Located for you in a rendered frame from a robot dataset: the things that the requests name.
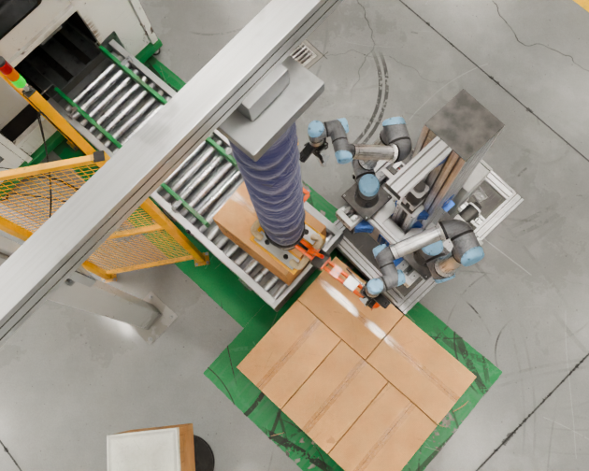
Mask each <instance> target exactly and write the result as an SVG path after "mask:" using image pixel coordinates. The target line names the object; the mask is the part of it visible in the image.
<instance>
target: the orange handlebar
mask: <svg viewBox="0 0 589 471"><path fill-rule="evenodd" d="M303 193H304V194H305V196H304V199H303V201H304V203H305V202H306V201H307V200H308V198H309V197H310V195H309V191H307V190H306V189H305V188H303ZM300 242H301V243H302V244H303V245H305V246H306V247H307V248H308V249H310V250H314V251H316V252H317V250H316V249H314V248H313V247H312V246H311V245H310V244H309V243H307V242H306V241H305V240H303V239H302V240H301V241H300ZM295 247H296V248H297V249H298V250H300V251H301V252H303V253H304V254H305V255H306V256H308V257H309V258H310V259H311V258H312V255H311V254H309V253H308V252H307V251H306V250H304V249H303V248H302V247H300V246H299V245H298V244H297V245H295ZM328 264H329V265H331V266H332V267H333V269H332V270H330V269H329V268H328V267H326V266H325V267H324V268H323V269H324V270H325V271H326V272H327V273H329V275H331V276H332V277H333V278H335V279H337V280H338V281H339V282H340V283H342V284H343V282H344V281H345V280H343V279H342V278H341V277H339V275H340V274H341V275H343V276H344V277H345V278H347V277H348V276H349V275H348V274H347V273H346V272H344V271H343V270H342V269H341V268H340V267H339V266H337V265H336V264H334V263H332V262H331V261H329V262H328ZM353 293H355V294H356V295H357V296H359V297H361V298H362V297H363V295H362V294H360V293H359V292H358V291H356V290H354V291H353Z"/></svg>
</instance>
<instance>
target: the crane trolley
mask: <svg viewBox="0 0 589 471"><path fill-rule="evenodd" d="M289 84H290V80H289V72H288V68H286V67H285V66H284V65H283V64H278V65H277V66H276V67H275V68H274V69H273V70H272V71H271V72H270V73H269V74H268V76H267V77H266V78H265V79H264V80H263V81H262V82H261V83H260V84H259V85H258V86H257V87H256V88H255V89H254V90H253V91H252V92H251V93H250V94H249V95H248V96H247V97H246V98H245V99H244V100H243V101H242V102H241V104H240V105H239V106H238V107H237V110H238V111H239V112H240V113H242V114H243V115H244V116H245V117H247V118H248V119H249V120H250V121H254V120H255V119H256V118H257V117H258V116H259V115H260V114H261V112H262V111H263V110H264V109H265V108H266V107H267V106H268V105H269V104H270V103H271V102H272V101H273V100H274V99H275V98H276V97H277V96H278V95H279V94H280V93H281V92H282V91H283V90H284V89H285V88H286V87H287V86H288V85H289Z"/></svg>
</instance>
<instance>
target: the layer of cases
mask: <svg viewBox="0 0 589 471"><path fill-rule="evenodd" d="M359 298H360V297H359V296H357V295H356V294H355V293H352V292H351V291H349V290H348V289H347V288H346V287H344V286H343V284H342V283H340V282H339V281H338V280H337V279H335V278H333V277H332V276H331V275H329V273H327V272H326V271H325V270H324V271H323V272H322V273H321V274H320V275H319V276H318V277H317V278H316V279H315V280H314V281H313V282H312V283H311V284H310V285H309V287H308V288H307V289H306V290H305V291H304V292H303V293H302V294H301V295H300V297H299V298H298V299H297V300H298V301H297V300H296V301H295V302H294V303H293V304H292V306H291V307H290V308H289V309H288V310H287V311H286V312H285V313H284V314H283V316H282V317H281V318H280V319H279V320H278V321H277V322H276V323H275V325H274V326H273V327H272V328H271V329H270V330H269V331H268V332H267V333H266V335H265V336H264V337H263V338H262V339H261V340H260V341H259V343H258V344H257V345H256V346H255V347H254V348H253V349H252V350H251V352H250V353H249V354H248V355H247V356H246V357H245V358H244V359H243V360H242V362H241V363H240V364H239V365H238V366H237V368H238V369H239V370H240V371H241V372H242V373H243V374H244V375H245V376H246V377H247V378H248V379H249V380H250V381H251V382H252V383H253V384H254V385H255V386H256V387H257V388H258V389H260V390H261V391H262V392H263V393H264V394H265V395H266V396H267V397H268V398H269V399H270V400H271V401H272V402H273V403H274V404H275V405H276V406H277V407H278V408H280V409H281V410H282V411H283V412H284V413H285V414H286V415H287V416H288V417H289V418H290V419H291V420H292V421H293V422H294V423H295V424H296V425H297V426H298V427H299V428H300V429H302V430H303V431H304V432H305V433H306V434H307V435H308V436H309V437H310V438H311V439H312V440H313V441H314V442H315V443H316V444H317V445H318V446H319V447H320V448H321V449H323V450H324V451H325V452H326V453H328V455H329V456H330V457H331V458H332V459H333V460H334V461H335V462H336V463H337V464H338V465H339V466H340V467H341V468H342V469H344V470H345V471H401V470H402V469H403V467H404V466H405V465H406V464H407V462H408V461H409V460H410V458H411V457H412V456H413V455H414V453H415V452H416V451H417V450H418V449H419V447H421V445H422V444H423V443H424V442H425V440H426V439H427V438H428V437H429V436H430V434H431V433H432V432H433V431H434V430H435V428H436V427H437V424H439V423H440V422H441V421H442V419H443V418H444V417H445V416H446V414H447V413H448V412H449V411H450V410H451V408H452V407H453V406H454V404H455V403H456V402H457V401H458V399H459V398H460V397H461V396H462V394H463V393H464V392H465V391H466V390H467V388H468V387H469V386H470V384H471V383H472V382H473V381H474V379H475V378H476V376H475V375H474V374H473V373H471V372H470V371H469V370H468V369H467V368H466V367H464V366H463V365H462V364H461V363H460V362H458V361H457V360H456V359H455V358H454V357H453V356H451V354H450V353H449V352H448V351H446V350H445V349H444V348H442V347H441V346H440V345H439V344H438V343H437V342H436V341H435V340H434V339H432V338H431V337H430V336H429V335H427V334H426V333H425V332H424V331H423V330H422V329H420V328H419V327H418V326H417V325H416V324H415V323H413V322H412V321H411V320H410V319H409V318H407V317H406V316H405V315H404V314H403V313H402V312H400V311H399V310H398V309H397V308H396V307H394V306H393V305H392V304H391V305H389V306H388V307H387V308H383V307H382V306H379V307H377V308H373V309H372V310H371V308H370V307H365V305H364V304H363V303H362V301H361V302H360V299H359ZM403 315H404V316H403ZM402 316H403V317H402ZM401 317H402V318H401Z"/></svg>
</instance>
